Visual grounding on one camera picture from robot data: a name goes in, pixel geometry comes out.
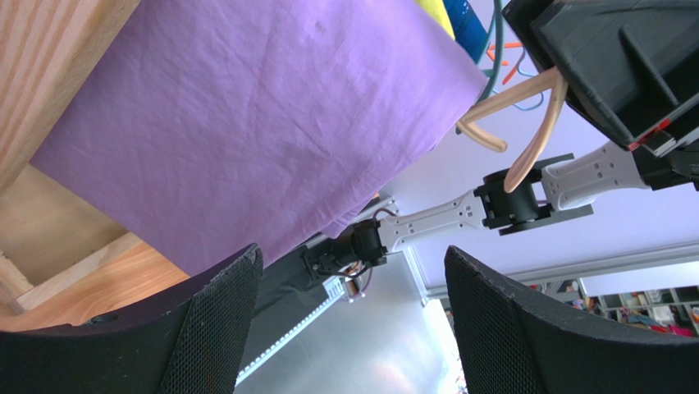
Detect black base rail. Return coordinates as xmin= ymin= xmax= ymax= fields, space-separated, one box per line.
xmin=238 ymin=231 xmax=358 ymax=382

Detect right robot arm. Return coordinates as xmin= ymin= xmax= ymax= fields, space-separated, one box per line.
xmin=295 ymin=1 xmax=698 ymax=283

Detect orange plastic hanger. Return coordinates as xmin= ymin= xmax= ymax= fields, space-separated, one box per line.
xmin=486 ymin=41 xmax=524 ymax=86

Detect wooden clothes rack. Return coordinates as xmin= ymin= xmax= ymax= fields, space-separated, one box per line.
xmin=1 ymin=1 xmax=185 ymax=331

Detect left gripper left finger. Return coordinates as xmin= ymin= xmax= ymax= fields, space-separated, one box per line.
xmin=1 ymin=244 xmax=263 ymax=393

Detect yellow-green garment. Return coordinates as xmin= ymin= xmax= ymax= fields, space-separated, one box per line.
xmin=415 ymin=0 xmax=455 ymax=39

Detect light blue wire hanger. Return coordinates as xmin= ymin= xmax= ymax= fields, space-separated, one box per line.
xmin=491 ymin=48 xmax=546 ymax=112

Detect blue patterned garment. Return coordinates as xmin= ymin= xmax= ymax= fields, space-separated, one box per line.
xmin=443 ymin=0 xmax=488 ymax=63

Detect purple trousers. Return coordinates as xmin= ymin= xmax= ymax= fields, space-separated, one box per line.
xmin=31 ymin=1 xmax=487 ymax=276

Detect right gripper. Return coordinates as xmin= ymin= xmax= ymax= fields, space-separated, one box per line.
xmin=502 ymin=1 xmax=698 ymax=191

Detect teal plastic hanger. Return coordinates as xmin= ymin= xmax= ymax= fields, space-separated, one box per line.
xmin=477 ymin=0 xmax=505 ymax=103

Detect beige wooden hanger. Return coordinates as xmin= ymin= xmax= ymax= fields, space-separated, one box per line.
xmin=455 ymin=66 xmax=569 ymax=193

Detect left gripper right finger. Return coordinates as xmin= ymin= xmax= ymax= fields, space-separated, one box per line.
xmin=444 ymin=246 xmax=698 ymax=393

